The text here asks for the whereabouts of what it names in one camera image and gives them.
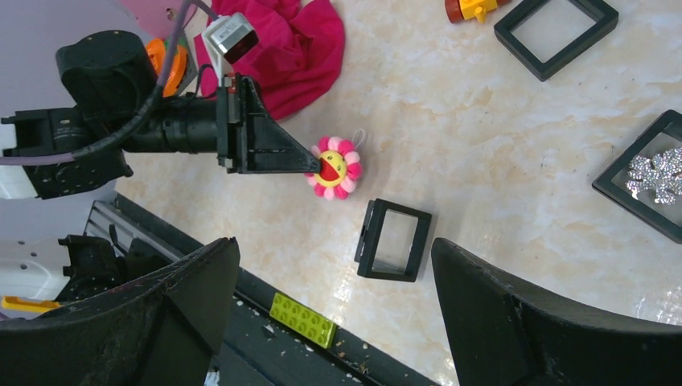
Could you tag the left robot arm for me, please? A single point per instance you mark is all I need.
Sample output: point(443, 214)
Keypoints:
point(120, 109)

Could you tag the black square frame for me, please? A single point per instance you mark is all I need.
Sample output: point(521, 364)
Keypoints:
point(662, 134)
point(392, 241)
point(545, 36)

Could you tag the magenta garment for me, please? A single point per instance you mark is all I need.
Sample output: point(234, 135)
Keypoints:
point(300, 51)

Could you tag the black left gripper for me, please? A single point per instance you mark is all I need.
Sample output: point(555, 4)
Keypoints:
point(235, 126)

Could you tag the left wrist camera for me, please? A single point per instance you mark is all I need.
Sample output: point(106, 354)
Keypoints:
point(226, 40)

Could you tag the yellow toy car red wheels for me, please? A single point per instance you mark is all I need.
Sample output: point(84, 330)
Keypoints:
point(462, 10)

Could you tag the pink flower brooch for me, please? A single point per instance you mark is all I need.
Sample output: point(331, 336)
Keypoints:
point(341, 167)

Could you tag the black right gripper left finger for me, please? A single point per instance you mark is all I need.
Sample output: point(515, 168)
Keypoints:
point(160, 329)

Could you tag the green flat brick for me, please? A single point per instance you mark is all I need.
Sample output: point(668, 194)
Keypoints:
point(303, 320)

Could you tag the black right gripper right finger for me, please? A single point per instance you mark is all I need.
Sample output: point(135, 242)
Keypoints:
point(504, 330)

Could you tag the pink plastic piece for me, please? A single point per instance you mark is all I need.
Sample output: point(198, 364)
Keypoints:
point(156, 17)

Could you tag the white silver brooch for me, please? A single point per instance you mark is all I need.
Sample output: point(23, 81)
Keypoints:
point(660, 174)

